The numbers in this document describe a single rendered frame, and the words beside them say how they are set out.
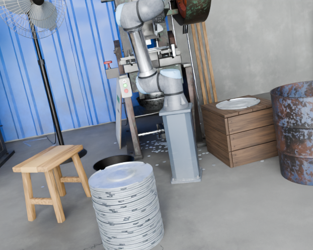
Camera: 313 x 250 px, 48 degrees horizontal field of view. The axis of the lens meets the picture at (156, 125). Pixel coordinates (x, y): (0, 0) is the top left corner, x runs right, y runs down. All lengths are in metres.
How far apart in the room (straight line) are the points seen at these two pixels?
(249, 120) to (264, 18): 2.27
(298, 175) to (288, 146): 0.17
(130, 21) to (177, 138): 0.71
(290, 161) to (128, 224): 0.95
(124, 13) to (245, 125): 0.99
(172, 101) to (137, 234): 0.83
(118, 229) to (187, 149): 0.74
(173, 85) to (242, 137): 0.57
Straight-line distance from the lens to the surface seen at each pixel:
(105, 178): 1.60
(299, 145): 1.94
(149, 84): 2.06
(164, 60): 2.73
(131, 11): 1.93
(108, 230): 1.58
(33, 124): 4.18
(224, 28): 4.19
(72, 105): 4.03
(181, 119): 2.04
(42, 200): 2.06
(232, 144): 2.24
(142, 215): 1.53
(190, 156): 2.10
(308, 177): 2.00
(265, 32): 4.36
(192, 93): 2.64
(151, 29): 2.74
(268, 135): 2.34
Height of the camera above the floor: 0.89
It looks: 14 degrees down
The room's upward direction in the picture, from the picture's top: 10 degrees counter-clockwise
